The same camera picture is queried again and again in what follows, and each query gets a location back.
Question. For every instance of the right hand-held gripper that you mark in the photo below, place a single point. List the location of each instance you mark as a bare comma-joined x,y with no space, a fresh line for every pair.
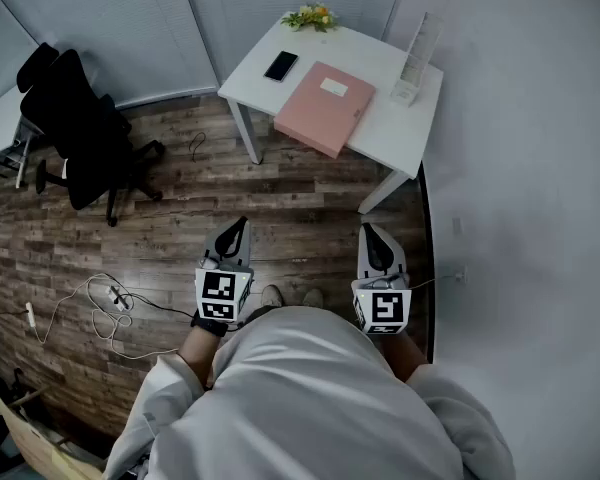
385,310

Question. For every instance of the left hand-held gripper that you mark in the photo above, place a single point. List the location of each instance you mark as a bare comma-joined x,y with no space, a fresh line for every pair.
217,288

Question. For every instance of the pink file box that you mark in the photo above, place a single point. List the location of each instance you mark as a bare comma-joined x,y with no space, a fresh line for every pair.
320,103

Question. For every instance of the white mesh file holder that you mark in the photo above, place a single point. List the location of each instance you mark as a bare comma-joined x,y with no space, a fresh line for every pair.
420,48

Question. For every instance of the person's left forearm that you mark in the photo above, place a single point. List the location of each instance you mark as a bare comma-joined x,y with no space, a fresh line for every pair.
200,353

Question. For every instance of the person's right forearm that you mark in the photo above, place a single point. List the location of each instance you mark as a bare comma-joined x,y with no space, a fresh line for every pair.
402,355

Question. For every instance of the black baseboard strip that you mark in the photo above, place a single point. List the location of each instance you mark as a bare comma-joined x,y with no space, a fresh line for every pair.
429,268

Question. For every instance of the white table leg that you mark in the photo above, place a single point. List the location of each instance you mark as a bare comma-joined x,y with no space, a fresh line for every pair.
382,193
245,133

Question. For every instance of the person's left shoe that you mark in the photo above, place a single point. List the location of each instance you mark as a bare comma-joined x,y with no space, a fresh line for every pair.
272,295

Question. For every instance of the person's shoe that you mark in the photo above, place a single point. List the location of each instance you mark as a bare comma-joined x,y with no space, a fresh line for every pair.
272,295
313,298

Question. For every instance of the person's right shoe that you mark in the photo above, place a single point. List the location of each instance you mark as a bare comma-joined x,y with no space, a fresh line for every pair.
313,298

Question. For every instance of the black wristband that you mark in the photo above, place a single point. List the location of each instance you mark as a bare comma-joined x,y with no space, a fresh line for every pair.
210,327

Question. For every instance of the person's white shirt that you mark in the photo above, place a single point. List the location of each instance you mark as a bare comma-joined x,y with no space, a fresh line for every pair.
305,393

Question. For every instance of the black smartphone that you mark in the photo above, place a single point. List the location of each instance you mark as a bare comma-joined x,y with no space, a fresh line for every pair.
281,66

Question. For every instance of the black office chair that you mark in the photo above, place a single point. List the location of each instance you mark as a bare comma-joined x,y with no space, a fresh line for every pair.
75,118

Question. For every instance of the white stick-shaped plug bar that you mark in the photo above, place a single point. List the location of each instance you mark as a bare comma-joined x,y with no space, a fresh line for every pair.
30,313

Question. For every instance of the artificial flower bouquet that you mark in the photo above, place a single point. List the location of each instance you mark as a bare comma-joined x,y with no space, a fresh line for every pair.
310,17

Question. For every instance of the white office desk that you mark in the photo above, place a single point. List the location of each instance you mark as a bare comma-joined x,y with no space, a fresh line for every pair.
0,118

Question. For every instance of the light wooden board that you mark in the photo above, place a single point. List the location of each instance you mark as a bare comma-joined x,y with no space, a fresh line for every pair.
35,448

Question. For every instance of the blank wall socket plate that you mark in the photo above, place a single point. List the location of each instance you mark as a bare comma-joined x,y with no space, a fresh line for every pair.
457,225

